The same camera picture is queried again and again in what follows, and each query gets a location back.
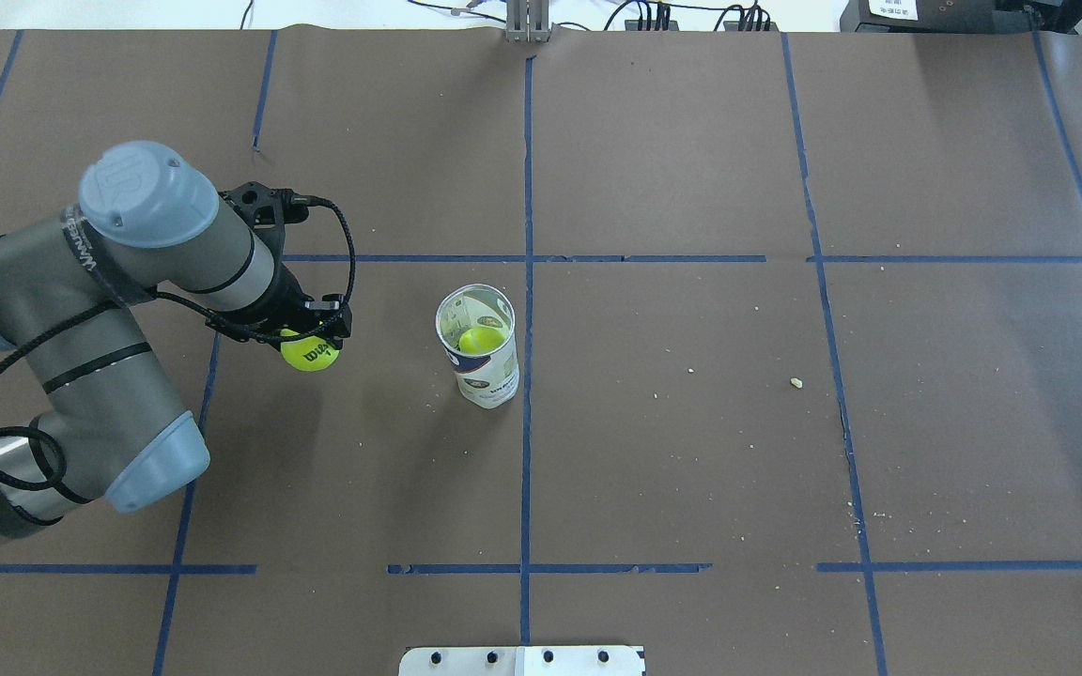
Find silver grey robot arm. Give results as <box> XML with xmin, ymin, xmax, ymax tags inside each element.
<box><xmin>0</xmin><ymin>140</ymin><xmax>355</xmax><ymax>546</ymax></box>

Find brown paper table cover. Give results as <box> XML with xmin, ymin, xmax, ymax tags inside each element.
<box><xmin>0</xmin><ymin>26</ymin><xmax>1082</xmax><ymax>675</ymax></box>

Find black computer box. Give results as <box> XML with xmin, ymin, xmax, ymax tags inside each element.
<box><xmin>837</xmin><ymin>1</ymin><xmax>1043</xmax><ymax>35</ymax></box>

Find aluminium frame post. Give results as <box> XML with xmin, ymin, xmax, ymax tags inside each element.
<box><xmin>505</xmin><ymin>0</ymin><xmax>553</xmax><ymax>44</ymax></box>

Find yellow Wilson tennis ball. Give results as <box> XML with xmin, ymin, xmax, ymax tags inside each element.
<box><xmin>278</xmin><ymin>329</ymin><xmax>340</xmax><ymax>373</ymax></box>

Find tennis ball inside can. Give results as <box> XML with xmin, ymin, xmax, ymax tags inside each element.
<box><xmin>456</xmin><ymin>324</ymin><xmax>506</xmax><ymax>355</ymax></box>

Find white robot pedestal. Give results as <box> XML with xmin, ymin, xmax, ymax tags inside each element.
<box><xmin>398</xmin><ymin>642</ymin><xmax>647</xmax><ymax>675</ymax></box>

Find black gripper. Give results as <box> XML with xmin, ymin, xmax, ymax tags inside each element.
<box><xmin>208</xmin><ymin>267</ymin><xmax>352</xmax><ymax>350</ymax></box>

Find clear tennis ball can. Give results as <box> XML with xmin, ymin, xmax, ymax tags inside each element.
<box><xmin>435</xmin><ymin>284</ymin><xmax>520</xmax><ymax>409</ymax></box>

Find black braided cable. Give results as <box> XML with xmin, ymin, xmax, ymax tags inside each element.
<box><xmin>0</xmin><ymin>193</ymin><xmax>357</xmax><ymax>494</ymax></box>

